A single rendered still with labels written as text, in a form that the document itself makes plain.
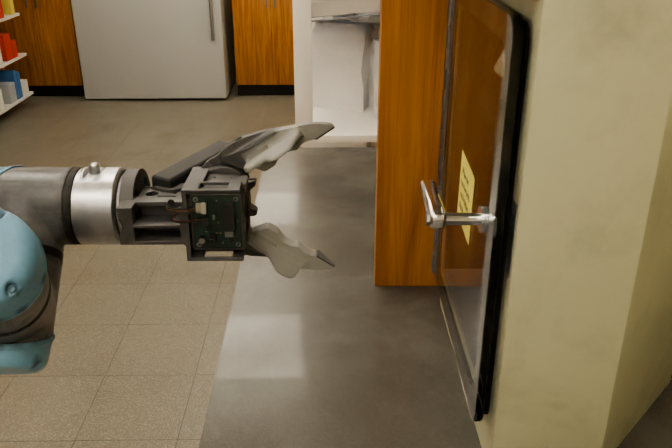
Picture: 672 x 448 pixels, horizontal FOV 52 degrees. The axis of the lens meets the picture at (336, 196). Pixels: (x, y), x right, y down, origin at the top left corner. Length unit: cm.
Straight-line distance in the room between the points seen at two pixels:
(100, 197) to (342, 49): 136
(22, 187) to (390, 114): 48
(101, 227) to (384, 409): 38
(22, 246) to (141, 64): 522
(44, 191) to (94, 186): 4
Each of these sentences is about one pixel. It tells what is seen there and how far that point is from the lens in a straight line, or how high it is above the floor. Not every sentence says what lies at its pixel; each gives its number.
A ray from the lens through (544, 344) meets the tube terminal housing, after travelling 67.
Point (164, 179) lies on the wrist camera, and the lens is 68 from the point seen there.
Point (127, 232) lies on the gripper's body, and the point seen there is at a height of 120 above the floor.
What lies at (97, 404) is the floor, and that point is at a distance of 240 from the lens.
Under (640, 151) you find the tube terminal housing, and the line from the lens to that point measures 61.
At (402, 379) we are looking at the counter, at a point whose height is 94.
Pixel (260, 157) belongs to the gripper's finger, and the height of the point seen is 125.
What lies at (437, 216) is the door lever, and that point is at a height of 121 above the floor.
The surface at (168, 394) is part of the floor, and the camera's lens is 238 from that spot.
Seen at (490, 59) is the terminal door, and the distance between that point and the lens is 63.
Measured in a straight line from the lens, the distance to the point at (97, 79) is 584.
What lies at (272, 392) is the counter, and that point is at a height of 94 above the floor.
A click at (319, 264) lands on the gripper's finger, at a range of 70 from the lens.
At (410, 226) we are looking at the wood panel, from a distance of 100.
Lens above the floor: 147
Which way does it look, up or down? 23 degrees down
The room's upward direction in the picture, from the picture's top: straight up
